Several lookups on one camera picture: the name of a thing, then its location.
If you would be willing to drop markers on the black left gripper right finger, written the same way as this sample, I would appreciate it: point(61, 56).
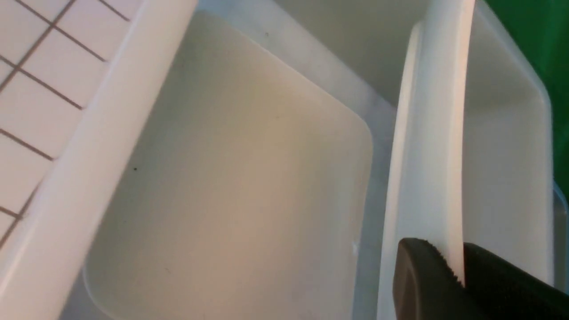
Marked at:
point(505, 292)

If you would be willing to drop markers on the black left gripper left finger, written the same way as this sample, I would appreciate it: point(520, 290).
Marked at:
point(425, 287)

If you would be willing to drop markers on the white square rice plate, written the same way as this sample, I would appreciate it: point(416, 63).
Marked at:
point(424, 196)

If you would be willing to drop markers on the white square plate in tub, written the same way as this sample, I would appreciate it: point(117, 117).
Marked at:
point(244, 198)

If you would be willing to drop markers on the large white plastic tub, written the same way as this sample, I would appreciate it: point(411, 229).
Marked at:
point(355, 50)

